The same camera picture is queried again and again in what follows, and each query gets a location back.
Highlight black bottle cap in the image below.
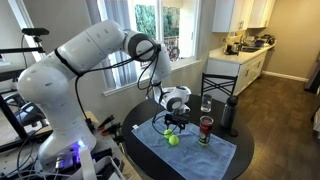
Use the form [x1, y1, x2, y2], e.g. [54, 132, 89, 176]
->
[229, 128, 239, 137]

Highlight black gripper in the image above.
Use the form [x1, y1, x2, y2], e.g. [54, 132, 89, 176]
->
[164, 114, 189, 134]

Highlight dark metal water bottle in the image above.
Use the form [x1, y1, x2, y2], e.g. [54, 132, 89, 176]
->
[221, 96, 238, 129]

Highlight black camera on stand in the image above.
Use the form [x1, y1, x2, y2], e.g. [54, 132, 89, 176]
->
[22, 28, 49, 42]

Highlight black metal chair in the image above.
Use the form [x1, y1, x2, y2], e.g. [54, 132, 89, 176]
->
[201, 73, 238, 96]

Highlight white kitchen counter cabinet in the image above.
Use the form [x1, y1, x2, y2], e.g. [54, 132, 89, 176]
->
[206, 45, 274, 95]

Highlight blue towel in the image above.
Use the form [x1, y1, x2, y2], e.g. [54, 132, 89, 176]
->
[132, 111, 237, 180]

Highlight clear drinking glass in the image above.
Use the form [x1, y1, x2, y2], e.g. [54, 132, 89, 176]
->
[201, 94, 212, 112]

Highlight orange-handled black clamp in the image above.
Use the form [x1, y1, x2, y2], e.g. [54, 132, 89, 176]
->
[101, 123, 121, 136]
[97, 115, 114, 130]

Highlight clear tennis ball jar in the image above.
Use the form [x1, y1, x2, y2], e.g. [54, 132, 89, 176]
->
[198, 116, 214, 145]

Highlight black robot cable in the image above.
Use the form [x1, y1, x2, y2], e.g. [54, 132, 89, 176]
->
[53, 43, 179, 136]

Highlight white upper cabinets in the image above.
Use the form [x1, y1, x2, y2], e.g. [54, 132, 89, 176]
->
[212, 0, 275, 32]

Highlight yellow-green tennis ball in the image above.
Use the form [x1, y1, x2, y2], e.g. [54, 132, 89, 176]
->
[164, 129, 173, 139]
[169, 135, 179, 146]

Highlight round black table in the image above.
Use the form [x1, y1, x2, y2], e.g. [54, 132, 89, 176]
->
[122, 100, 254, 180]

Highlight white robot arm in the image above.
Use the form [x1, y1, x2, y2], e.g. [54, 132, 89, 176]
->
[17, 20, 191, 168]

